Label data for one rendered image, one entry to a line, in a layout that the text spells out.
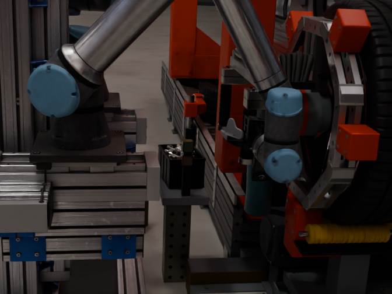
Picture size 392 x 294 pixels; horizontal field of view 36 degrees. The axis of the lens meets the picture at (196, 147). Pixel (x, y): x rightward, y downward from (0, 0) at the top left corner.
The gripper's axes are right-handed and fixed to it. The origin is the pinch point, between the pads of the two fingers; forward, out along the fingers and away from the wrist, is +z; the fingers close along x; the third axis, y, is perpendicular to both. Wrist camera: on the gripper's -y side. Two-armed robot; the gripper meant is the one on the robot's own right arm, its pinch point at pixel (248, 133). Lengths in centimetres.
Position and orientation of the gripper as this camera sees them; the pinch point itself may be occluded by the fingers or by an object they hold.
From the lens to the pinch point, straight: 161.3
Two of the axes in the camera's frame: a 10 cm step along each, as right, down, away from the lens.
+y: 0.4, -9.6, -2.9
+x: -9.9, 0.0, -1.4
